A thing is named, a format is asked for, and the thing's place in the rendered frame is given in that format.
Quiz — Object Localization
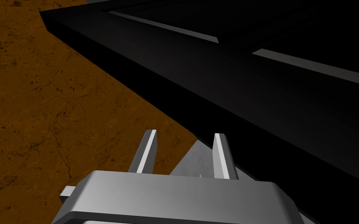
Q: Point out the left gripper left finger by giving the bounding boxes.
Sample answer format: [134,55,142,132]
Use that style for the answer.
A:
[128,129,158,174]

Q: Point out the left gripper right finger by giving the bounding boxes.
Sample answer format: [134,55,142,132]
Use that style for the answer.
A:
[212,133,239,181]

